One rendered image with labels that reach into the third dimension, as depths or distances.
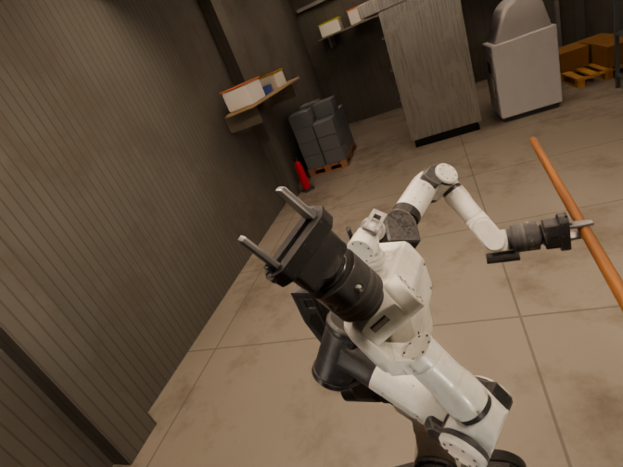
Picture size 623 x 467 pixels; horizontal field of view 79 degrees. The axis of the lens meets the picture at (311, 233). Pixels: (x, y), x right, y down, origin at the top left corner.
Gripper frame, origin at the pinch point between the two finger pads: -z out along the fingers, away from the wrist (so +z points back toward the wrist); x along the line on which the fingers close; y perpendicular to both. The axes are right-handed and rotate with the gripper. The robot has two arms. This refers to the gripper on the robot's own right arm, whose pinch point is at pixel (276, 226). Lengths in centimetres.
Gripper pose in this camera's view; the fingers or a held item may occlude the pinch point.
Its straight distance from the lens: 50.6
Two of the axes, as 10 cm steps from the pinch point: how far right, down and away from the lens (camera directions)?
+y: 4.5, 0.9, -8.9
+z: 6.8, 6.0, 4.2
